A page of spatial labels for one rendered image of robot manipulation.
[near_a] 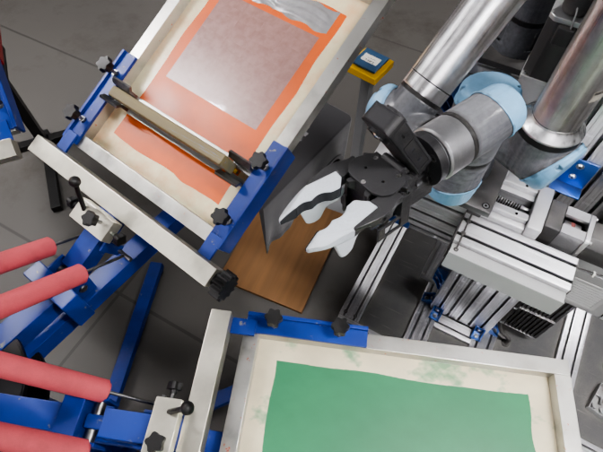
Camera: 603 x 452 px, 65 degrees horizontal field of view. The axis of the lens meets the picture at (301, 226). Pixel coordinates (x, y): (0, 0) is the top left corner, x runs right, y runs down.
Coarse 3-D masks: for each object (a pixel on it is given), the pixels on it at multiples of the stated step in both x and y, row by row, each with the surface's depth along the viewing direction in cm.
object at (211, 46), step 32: (224, 0) 136; (192, 32) 136; (224, 32) 133; (256, 32) 131; (192, 64) 134; (224, 64) 131; (160, 96) 134; (192, 96) 132; (128, 128) 135; (160, 160) 130
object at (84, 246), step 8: (112, 216) 120; (88, 232) 120; (80, 240) 120; (88, 240) 120; (96, 240) 119; (112, 240) 123; (72, 248) 120; (80, 248) 120; (88, 248) 119; (96, 248) 120; (72, 256) 120; (80, 256) 119; (88, 256) 119; (96, 256) 121; (72, 264) 120; (80, 264) 119; (88, 264) 120; (96, 264) 123
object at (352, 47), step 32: (384, 0) 119; (160, 32) 136; (352, 32) 119; (352, 64) 121; (320, 96) 118; (96, 128) 136; (288, 128) 118; (96, 160) 131; (160, 192) 123; (192, 224) 119
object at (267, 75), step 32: (288, 32) 128; (256, 64) 128; (288, 64) 126; (224, 96) 129; (256, 96) 126; (288, 96) 124; (192, 128) 129; (224, 128) 127; (256, 128) 124; (192, 160) 127; (224, 192) 123
